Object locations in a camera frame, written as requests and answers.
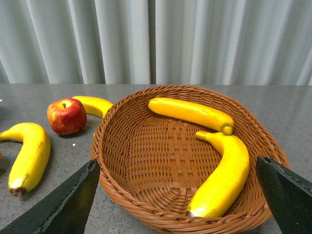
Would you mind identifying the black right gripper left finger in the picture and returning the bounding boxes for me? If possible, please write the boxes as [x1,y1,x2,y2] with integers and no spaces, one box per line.
[0,159,100,234]

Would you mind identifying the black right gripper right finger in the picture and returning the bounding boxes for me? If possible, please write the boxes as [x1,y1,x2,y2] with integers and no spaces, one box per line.
[256,157,312,234]

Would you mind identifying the red yellow apple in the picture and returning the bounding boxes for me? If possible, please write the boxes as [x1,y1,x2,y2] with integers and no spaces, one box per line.
[47,98,87,136]

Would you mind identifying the curved yellow banana in basket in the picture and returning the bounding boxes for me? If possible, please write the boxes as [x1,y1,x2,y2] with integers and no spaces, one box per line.
[186,131,250,218]

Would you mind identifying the brown wicker basket right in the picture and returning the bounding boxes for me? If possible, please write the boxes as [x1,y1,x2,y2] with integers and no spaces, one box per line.
[91,85,288,234]

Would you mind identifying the yellow banana behind apple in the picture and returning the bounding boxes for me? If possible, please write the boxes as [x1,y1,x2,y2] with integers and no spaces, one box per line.
[73,96,113,119]

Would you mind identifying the straight yellow banana in basket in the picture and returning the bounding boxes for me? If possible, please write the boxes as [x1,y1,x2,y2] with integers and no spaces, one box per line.
[148,97,234,135]

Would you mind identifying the white pleated curtain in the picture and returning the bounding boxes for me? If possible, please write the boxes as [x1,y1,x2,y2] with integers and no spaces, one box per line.
[0,0,312,85]

